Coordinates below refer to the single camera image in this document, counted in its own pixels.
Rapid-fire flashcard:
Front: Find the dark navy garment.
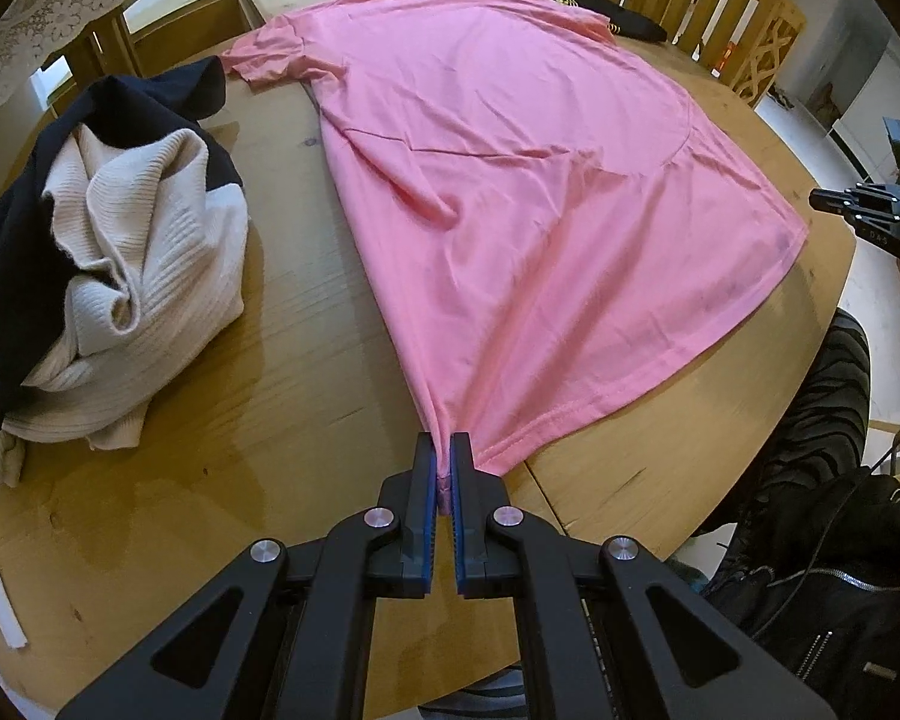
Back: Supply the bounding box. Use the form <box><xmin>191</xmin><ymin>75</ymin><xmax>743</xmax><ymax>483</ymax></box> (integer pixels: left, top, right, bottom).
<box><xmin>0</xmin><ymin>55</ymin><xmax>242</xmax><ymax>429</ymax></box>

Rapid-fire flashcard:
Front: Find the cream knit sweater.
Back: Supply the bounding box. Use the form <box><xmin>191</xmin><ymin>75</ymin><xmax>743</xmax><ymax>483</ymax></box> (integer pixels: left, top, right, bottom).
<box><xmin>0</xmin><ymin>125</ymin><xmax>248</xmax><ymax>649</ymax></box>

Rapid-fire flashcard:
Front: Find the pink t-shirt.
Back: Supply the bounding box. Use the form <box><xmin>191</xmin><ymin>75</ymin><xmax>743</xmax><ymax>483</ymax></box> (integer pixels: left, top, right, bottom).
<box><xmin>222</xmin><ymin>0</ymin><xmax>808</xmax><ymax>476</ymax></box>

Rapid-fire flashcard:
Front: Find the wooden low table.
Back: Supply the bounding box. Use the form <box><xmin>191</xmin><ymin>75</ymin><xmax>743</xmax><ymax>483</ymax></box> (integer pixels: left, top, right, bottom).
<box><xmin>41</xmin><ymin>0</ymin><xmax>265</xmax><ymax>115</ymax></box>

